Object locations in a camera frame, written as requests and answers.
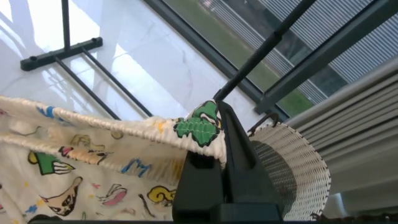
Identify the white laundry basket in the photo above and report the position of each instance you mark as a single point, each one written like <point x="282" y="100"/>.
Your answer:
<point x="295" y="161"/>

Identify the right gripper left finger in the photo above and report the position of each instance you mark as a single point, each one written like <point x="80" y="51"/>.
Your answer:
<point x="199" y="186"/>

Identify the beige curtain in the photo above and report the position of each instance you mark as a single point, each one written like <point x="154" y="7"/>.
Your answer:
<point x="357" y="124"/>

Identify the cream printed garment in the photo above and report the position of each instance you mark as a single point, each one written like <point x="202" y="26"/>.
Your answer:
<point x="93" y="146"/>

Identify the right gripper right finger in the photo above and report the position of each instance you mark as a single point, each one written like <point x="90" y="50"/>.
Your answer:
<point x="242" y="174"/>

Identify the window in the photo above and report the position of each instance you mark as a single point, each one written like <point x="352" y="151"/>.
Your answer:
<point x="236" y="37"/>

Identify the black clothes rack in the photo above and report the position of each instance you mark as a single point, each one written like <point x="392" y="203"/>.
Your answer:
<point x="62" y="53"/>

